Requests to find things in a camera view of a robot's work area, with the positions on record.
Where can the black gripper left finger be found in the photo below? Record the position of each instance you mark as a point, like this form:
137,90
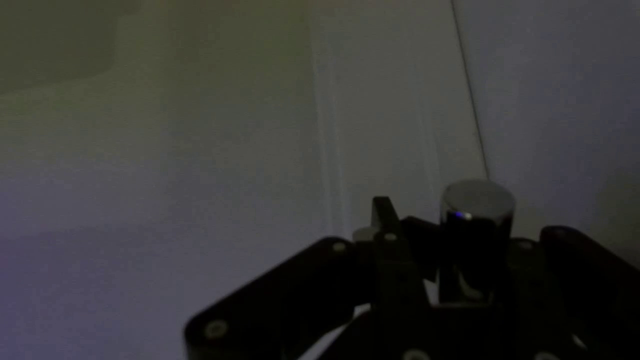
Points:
300,292

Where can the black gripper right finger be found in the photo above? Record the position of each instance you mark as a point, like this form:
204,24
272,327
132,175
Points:
580,300

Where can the small dark cylinder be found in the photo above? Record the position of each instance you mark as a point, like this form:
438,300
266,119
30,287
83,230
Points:
477,227

